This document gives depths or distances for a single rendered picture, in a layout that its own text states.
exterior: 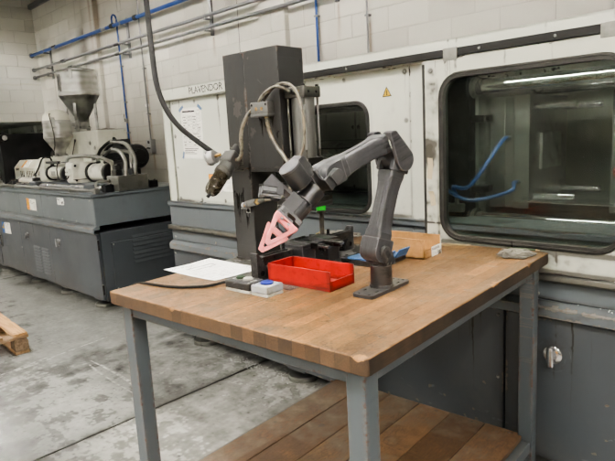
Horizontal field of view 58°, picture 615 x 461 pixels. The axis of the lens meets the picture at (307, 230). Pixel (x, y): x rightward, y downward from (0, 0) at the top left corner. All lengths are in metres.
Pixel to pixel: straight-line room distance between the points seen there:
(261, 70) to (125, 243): 3.18
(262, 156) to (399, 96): 0.73
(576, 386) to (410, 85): 1.31
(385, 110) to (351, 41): 2.92
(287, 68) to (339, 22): 3.54
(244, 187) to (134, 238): 2.99
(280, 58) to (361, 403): 1.18
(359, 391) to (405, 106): 1.47
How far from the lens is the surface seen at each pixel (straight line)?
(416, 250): 1.99
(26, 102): 11.24
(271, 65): 1.95
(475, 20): 4.69
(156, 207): 5.06
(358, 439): 1.28
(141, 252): 5.01
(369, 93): 2.53
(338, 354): 1.19
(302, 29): 5.79
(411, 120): 2.40
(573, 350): 2.23
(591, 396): 2.27
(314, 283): 1.64
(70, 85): 6.47
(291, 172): 1.34
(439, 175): 2.27
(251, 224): 2.07
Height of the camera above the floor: 1.35
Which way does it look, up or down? 10 degrees down
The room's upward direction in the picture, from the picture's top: 3 degrees counter-clockwise
